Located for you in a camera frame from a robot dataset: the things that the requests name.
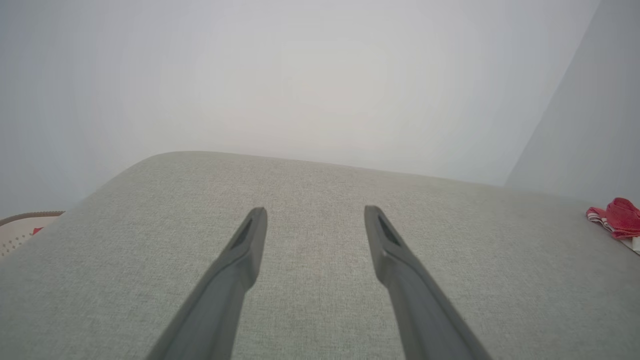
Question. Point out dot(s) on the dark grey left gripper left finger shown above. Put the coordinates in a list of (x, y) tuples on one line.
[(225, 290)]

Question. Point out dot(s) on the cream laundry basket brown rim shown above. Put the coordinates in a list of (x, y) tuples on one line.
[(17, 232)]

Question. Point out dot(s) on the small red cloth piece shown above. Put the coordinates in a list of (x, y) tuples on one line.
[(37, 230)]

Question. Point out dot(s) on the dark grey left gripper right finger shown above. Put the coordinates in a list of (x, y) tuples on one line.
[(415, 295)]

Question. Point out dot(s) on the red and white basketball jersey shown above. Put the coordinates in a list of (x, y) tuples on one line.
[(622, 217)]

